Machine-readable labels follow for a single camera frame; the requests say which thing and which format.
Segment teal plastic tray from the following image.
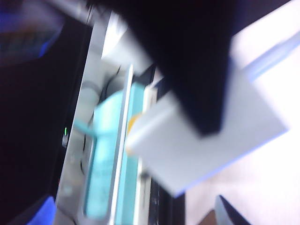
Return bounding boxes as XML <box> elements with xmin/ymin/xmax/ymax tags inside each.
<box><xmin>74</xmin><ymin>65</ymin><xmax>135</xmax><ymax>225</ymax></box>

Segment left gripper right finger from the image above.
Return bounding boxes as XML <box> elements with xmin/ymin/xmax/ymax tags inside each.
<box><xmin>215</xmin><ymin>195</ymin><xmax>258</xmax><ymax>225</ymax></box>

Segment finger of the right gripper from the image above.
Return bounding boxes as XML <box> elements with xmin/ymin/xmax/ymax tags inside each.
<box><xmin>86</xmin><ymin>0</ymin><xmax>290</xmax><ymax>138</ymax></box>

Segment teal book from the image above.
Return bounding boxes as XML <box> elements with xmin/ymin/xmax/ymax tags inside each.
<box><xmin>121</xmin><ymin>82</ymin><xmax>144</xmax><ymax>225</ymax></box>

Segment black AOC monitor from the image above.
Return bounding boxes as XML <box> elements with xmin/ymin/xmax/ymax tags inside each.
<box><xmin>0</xmin><ymin>20</ymin><xmax>94</xmax><ymax>225</ymax></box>

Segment white 65W wall charger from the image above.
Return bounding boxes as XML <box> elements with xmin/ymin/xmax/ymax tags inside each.
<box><xmin>125</xmin><ymin>56</ymin><xmax>289</xmax><ymax>197</ymax></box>

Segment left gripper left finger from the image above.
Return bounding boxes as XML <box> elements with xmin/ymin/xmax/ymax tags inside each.
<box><xmin>23</xmin><ymin>198</ymin><xmax>57</xmax><ymax>225</ymax></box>

